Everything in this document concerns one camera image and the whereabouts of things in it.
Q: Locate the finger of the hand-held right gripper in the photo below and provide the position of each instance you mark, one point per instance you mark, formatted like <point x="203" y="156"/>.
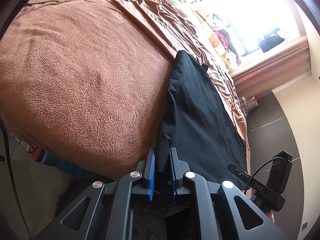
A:
<point x="238" y="172"/>

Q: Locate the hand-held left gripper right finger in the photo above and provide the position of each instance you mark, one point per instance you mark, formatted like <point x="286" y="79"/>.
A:
<point x="173" y="175"/>

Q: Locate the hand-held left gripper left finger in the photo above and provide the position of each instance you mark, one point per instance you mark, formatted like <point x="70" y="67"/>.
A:
<point x="152" y="175"/>

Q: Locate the black pants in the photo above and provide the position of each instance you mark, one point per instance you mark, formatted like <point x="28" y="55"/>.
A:
<point x="200" y="117"/>

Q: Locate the white nightstand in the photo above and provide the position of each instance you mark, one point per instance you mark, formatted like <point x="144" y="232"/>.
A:
<point x="246" y="111"/>

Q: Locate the pink curtain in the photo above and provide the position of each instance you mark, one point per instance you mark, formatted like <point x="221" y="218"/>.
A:
<point x="270" y="65"/>

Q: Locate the brown blanket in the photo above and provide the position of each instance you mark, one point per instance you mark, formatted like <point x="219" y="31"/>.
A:
<point x="75" y="80"/>

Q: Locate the black hanging clothes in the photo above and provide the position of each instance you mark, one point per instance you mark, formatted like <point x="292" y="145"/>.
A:
<point x="271" y="43"/>

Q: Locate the red cloth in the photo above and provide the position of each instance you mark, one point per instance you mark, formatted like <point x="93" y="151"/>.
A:
<point x="221" y="37"/>

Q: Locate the black white plush toy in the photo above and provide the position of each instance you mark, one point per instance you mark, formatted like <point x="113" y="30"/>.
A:
<point x="216" y="21"/>

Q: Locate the black framed window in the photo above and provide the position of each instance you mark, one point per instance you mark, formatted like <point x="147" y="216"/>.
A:
<point x="250" y="17"/>

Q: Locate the white bed sheet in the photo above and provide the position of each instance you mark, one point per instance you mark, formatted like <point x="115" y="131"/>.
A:
<point x="175" y="5"/>

